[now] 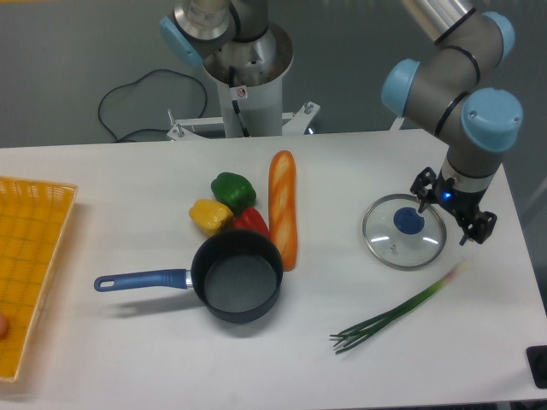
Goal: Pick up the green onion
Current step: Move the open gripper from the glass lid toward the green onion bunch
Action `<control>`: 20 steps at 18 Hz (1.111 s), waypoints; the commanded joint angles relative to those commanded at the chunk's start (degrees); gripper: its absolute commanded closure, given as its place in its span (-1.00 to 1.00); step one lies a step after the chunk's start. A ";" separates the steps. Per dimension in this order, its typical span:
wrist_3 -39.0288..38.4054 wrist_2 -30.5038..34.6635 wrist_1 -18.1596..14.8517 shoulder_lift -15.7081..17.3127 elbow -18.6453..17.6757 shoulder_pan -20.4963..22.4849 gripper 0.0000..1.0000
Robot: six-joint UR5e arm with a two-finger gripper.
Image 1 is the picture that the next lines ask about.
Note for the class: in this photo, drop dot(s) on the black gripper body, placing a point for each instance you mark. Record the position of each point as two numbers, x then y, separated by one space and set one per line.
460 197

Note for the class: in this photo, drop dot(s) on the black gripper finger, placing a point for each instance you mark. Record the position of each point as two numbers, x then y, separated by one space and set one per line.
423 188
477 225

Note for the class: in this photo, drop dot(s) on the green onion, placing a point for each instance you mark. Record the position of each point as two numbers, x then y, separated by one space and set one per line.
361 332

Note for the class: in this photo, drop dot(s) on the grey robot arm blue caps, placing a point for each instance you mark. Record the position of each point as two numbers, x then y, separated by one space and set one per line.
442 96

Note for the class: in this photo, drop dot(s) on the glass pot lid blue knob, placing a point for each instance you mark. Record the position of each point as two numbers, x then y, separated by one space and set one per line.
400 236

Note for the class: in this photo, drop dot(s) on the black object at table edge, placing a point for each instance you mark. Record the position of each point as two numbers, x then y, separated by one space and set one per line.
537 360

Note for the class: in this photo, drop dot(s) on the orange baguette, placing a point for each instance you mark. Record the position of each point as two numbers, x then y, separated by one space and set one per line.
282 213

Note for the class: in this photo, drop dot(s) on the red bell pepper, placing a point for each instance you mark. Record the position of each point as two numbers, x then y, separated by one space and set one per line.
251 219

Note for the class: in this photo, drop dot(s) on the green bell pepper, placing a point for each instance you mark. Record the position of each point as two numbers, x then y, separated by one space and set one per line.
235 191

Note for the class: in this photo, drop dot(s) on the yellow bell pepper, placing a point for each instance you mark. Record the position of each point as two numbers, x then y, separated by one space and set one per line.
211 217

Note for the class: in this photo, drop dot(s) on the yellow woven basket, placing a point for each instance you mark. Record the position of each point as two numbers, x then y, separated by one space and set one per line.
34 215

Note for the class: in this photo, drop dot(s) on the black saucepan blue handle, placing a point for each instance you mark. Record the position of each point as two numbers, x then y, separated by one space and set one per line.
236 274

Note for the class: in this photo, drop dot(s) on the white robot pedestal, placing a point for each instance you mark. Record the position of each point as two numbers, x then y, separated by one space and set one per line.
249 82

